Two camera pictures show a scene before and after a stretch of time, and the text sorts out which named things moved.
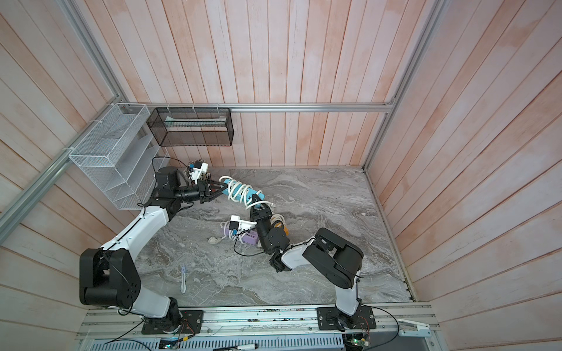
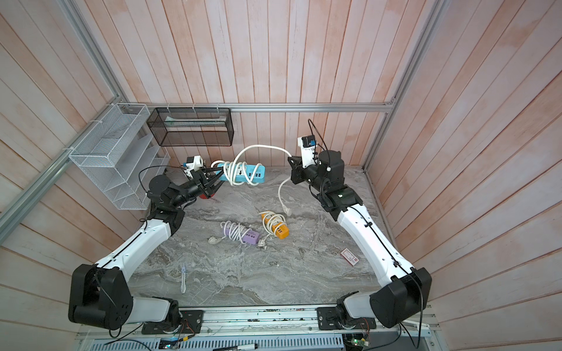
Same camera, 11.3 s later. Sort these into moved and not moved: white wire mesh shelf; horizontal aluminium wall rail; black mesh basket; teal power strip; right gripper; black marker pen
Moved: right gripper; teal power strip
Not moved: horizontal aluminium wall rail; black marker pen; white wire mesh shelf; black mesh basket
